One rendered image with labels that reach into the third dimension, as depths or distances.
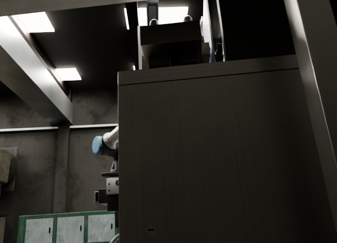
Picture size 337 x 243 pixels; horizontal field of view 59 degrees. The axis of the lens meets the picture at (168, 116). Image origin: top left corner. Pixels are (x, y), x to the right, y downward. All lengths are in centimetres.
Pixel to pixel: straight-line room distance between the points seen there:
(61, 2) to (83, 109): 822
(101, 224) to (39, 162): 330
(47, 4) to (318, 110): 76
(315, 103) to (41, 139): 883
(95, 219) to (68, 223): 53
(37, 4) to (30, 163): 828
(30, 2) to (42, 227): 605
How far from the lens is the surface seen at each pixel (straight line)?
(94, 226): 652
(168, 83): 73
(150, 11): 232
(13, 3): 100
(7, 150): 910
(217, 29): 117
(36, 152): 915
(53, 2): 96
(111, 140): 180
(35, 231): 684
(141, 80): 75
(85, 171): 864
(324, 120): 55
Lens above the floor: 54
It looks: 19 degrees up
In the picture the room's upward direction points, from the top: 4 degrees counter-clockwise
